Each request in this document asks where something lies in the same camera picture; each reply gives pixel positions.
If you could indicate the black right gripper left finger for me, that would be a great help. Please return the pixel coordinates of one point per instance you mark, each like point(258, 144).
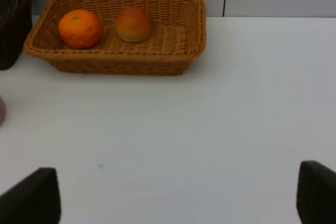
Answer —
point(35, 199)

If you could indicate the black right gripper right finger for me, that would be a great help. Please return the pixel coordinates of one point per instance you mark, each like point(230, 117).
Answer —
point(315, 201)

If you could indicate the translucent purple plastic cup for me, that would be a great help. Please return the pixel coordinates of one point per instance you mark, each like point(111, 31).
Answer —
point(2, 110)

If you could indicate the orange mandarin fruit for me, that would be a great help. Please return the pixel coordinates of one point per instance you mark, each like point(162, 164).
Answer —
point(80, 29)

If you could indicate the red yellow peach fruit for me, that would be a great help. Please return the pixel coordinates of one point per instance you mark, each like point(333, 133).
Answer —
point(133, 24)

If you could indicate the dark brown wicker basket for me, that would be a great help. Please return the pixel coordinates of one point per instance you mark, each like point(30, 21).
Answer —
point(16, 23)

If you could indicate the light orange wicker basket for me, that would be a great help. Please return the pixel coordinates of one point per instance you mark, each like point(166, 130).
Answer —
point(178, 37)

